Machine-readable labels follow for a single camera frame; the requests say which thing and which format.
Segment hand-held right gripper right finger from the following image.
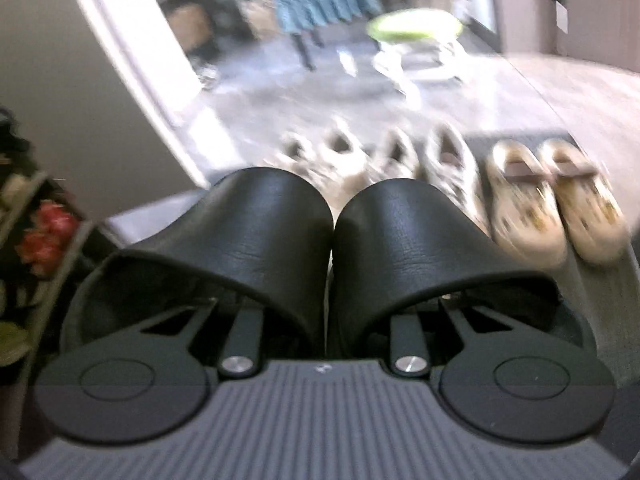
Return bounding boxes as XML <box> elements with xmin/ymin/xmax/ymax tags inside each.
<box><xmin>391</xmin><ymin>305</ymin><xmax>546</xmax><ymax>377</ymax></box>

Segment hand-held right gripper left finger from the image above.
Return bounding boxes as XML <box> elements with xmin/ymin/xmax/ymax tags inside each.
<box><xmin>100</xmin><ymin>299</ymin><xmax>264</xmax><ymax>380</ymax></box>

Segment black slide sandal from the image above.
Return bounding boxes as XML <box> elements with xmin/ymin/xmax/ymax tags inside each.
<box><xmin>60</xmin><ymin>167</ymin><xmax>335</xmax><ymax>361</ymax></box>
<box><xmin>327</xmin><ymin>179</ymin><xmax>598</xmax><ymax>361</ymax></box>

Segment white sneaker with grey logo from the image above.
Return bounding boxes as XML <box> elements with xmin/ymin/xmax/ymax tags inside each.
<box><xmin>422</xmin><ymin>122</ymin><xmax>493</xmax><ymax>236</ymax></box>
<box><xmin>372</xmin><ymin>127</ymin><xmax>421</xmax><ymax>183</ymax></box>

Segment cream clog with charms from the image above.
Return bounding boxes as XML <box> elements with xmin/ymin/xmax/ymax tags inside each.
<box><xmin>484</xmin><ymin>139</ymin><xmax>568</xmax><ymax>268</ymax></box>
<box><xmin>540</xmin><ymin>137</ymin><xmax>628</xmax><ymax>266</ymax></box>

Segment all-white lace-up sneaker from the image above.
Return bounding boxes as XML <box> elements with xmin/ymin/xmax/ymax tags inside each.
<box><xmin>320</xmin><ymin>120</ymin><xmax>371</xmax><ymax>186</ymax></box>
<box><xmin>277</xmin><ymin>130</ymin><xmax>326</xmax><ymax>181</ymax></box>

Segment red artificial flowers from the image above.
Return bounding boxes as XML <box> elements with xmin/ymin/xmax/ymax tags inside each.
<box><xmin>15</xmin><ymin>200</ymin><xmax>81</xmax><ymax>278</ymax></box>

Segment dark grey floor mat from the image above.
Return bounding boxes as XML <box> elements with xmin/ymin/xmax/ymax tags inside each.
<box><xmin>107</xmin><ymin>130</ymin><xmax>640</xmax><ymax>361</ymax></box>

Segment pair of patterned sneakers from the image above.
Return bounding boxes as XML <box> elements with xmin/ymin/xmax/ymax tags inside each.
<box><xmin>195</xmin><ymin>62</ymin><xmax>221</xmax><ymax>91</ymax></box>

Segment cardboard box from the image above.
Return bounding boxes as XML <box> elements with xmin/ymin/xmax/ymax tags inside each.
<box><xmin>165</xmin><ymin>2</ymin><xmax>216</xmax><ymax>56</ymax></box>

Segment green rolling stool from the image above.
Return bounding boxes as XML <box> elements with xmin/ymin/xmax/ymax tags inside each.
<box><xmin>365</xmin><ymin>9</ymin><xmax>466</xmax><ymax>96</ymax></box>

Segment chair with blue cover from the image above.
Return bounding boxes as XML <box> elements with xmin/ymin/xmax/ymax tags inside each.
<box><xmin>262</xmin><ymin>0</ymin><xmax>383</xmax><ymax>71</ymax></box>

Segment grey interior door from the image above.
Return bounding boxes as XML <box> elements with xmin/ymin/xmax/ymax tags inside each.
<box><xmin>500</xmin><ymin>0</ymin><xmax>640</xmax><ymax>78</ymax></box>

